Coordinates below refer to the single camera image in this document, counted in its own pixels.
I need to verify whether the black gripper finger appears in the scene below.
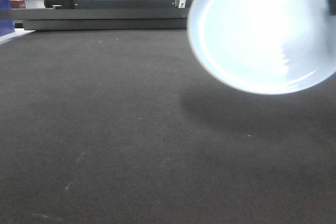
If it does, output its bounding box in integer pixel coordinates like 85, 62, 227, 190
327, 0, 336, 16

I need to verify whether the light blue round tray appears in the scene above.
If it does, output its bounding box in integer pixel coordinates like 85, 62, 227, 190
187, 0, 335, 95

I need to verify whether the red box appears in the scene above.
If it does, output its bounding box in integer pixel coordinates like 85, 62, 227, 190
10, 0, 26, 9

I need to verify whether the blue plastic crate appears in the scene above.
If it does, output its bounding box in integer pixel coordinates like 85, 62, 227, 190
1, 0, 15, 36

